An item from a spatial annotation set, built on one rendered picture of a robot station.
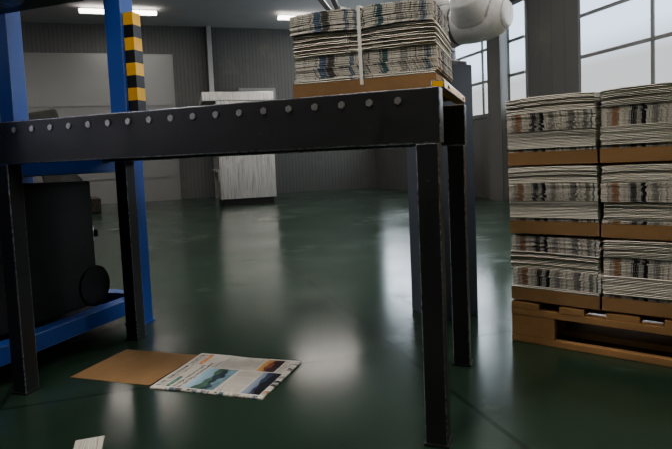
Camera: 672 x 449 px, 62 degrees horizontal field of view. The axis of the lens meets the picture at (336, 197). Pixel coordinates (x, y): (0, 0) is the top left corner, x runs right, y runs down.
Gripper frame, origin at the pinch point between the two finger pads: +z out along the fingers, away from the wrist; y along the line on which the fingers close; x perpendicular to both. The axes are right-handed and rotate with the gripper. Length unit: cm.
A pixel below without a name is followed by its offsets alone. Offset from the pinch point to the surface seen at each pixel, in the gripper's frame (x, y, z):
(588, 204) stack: -40, 30, 79
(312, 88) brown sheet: 13.8, 29.2, 0.6
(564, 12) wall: -544, -132, 25
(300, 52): 13.5, 22.1, -6.4
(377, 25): 14.0, 8.8, 10.2
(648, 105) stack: -35, -3, 80
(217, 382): 9, 120, 6
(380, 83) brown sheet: 13.7, 21.3, 16.7
